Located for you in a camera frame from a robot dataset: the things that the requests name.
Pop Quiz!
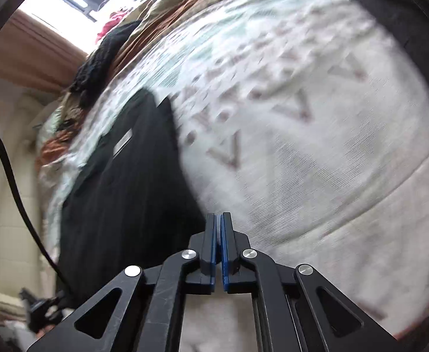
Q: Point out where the black knit sweater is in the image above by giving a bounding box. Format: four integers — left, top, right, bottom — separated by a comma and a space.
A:
69, 20, 142, 107

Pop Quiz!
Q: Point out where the black folded garment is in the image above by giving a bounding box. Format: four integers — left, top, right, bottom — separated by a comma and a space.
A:
350, 0, 429, 59

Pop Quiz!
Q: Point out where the orange-brown duvet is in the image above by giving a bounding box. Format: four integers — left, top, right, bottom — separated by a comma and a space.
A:
40, 0, 244, 165

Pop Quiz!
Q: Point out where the red cloth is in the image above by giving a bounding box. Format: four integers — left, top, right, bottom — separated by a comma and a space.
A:
96, 9, 130, 45

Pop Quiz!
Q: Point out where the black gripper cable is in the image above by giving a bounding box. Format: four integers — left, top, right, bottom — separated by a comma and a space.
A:
0, 124, 72, 297

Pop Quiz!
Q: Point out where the black button jacket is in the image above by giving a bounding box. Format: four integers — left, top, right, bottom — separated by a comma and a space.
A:
58, 88, 208, 301

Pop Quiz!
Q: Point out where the cream padded headboard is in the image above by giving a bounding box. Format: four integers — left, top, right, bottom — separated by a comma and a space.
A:
0, 70, 61, 290

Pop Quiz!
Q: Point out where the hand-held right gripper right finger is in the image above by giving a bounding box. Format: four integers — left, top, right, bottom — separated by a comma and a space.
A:
220, 212, 407, 352

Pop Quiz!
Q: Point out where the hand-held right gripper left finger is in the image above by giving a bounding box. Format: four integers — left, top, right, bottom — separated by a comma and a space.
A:
27, 213, 220, 352

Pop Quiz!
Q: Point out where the pink curtain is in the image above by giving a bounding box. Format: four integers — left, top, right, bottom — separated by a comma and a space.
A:
0, 9, 90, 94

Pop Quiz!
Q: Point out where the patterned white blanket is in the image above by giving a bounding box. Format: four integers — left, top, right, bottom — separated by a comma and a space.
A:
35, 0, 429, 352

